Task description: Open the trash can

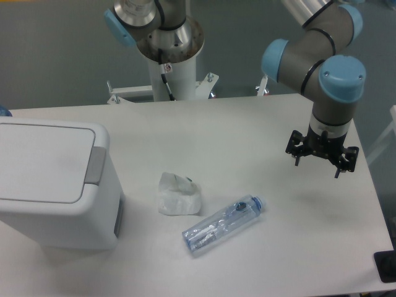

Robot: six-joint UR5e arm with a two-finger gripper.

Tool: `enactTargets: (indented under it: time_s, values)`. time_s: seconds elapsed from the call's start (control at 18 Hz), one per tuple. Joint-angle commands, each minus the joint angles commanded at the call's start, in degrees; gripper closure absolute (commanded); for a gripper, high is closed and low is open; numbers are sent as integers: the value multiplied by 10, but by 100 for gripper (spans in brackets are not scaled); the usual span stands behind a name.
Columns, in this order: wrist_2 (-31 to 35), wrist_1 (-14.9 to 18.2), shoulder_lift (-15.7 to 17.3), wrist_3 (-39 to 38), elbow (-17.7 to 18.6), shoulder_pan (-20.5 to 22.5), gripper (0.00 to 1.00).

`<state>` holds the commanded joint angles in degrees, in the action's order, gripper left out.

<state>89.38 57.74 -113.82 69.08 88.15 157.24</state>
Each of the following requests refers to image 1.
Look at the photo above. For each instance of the clear empty plastic bottle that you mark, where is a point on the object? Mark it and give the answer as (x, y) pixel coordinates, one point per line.
(223, 224)

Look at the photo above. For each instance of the white plastic trash can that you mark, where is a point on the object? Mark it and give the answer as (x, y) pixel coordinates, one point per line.
(92, 222)

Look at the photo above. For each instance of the crumpled white plastic bag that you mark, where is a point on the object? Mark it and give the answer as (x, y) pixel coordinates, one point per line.
(178, 195)

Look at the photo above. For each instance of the black clamp at table corner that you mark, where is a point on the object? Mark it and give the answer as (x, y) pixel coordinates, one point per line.
(385, 263)

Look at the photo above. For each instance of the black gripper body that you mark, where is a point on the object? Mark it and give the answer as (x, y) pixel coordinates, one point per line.
(323, 144)

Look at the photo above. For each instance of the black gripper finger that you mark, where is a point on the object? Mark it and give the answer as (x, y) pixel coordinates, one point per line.
(296, 146)
(344, 160)

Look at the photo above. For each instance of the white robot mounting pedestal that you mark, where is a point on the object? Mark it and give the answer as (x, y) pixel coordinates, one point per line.
(168, 81)

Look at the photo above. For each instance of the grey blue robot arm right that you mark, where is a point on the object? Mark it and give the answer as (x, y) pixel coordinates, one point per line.
(314, 67)

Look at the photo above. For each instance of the white trash can lid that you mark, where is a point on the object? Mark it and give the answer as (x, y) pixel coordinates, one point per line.
(48, 162)

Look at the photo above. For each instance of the blue object at left edge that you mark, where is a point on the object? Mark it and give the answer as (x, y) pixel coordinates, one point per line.
(4, 112)

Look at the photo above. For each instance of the white frame at right edge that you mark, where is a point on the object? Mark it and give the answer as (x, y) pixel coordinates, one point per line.
(382, 141)

